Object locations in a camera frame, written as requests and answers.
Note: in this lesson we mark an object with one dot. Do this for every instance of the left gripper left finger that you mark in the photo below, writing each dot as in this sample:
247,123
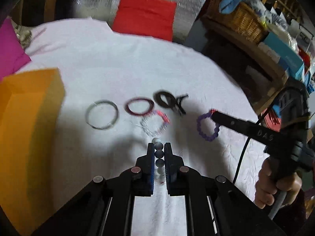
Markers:
139,179

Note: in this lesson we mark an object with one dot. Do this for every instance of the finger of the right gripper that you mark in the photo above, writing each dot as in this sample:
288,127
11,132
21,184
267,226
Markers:
246,128

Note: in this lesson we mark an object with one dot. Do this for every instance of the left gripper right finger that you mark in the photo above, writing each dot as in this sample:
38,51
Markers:
180,179

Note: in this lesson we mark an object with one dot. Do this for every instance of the black hair clip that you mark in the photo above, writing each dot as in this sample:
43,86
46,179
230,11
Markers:
176,104

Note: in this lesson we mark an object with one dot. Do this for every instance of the dark red bangle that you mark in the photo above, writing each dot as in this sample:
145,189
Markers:
139,106

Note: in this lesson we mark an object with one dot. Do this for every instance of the silver metal bangle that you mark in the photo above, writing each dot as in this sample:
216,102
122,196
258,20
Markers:
102,114

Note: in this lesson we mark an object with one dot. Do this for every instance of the black hair scrunchie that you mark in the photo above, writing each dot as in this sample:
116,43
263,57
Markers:
164,99

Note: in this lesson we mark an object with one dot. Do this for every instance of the person's right hand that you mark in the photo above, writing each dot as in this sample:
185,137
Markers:
266,187

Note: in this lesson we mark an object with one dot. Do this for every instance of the wooden side table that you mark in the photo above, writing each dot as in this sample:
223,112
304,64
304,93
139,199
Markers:
257,74

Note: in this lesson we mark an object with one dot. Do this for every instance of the teal box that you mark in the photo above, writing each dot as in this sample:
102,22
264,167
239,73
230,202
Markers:
288,59

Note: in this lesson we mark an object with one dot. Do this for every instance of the pink white blanket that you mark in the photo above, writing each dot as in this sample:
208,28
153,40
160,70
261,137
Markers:
98,64

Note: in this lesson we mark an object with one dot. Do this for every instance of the wicker basket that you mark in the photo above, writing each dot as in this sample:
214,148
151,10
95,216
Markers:
243,20

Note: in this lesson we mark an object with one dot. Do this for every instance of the blue cloth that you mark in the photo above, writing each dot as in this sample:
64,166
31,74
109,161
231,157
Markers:
228,6

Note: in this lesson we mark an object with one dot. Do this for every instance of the orange cardboard tray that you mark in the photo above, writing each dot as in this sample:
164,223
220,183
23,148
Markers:
30,105

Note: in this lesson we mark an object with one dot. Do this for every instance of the red cushion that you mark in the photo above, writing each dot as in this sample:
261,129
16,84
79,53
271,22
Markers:
146,18

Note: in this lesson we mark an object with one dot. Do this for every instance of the magenta cushion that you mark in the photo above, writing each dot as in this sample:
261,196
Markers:
13,56

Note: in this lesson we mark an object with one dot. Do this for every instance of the patterned cloth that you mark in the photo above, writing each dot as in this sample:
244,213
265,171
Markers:
24,35

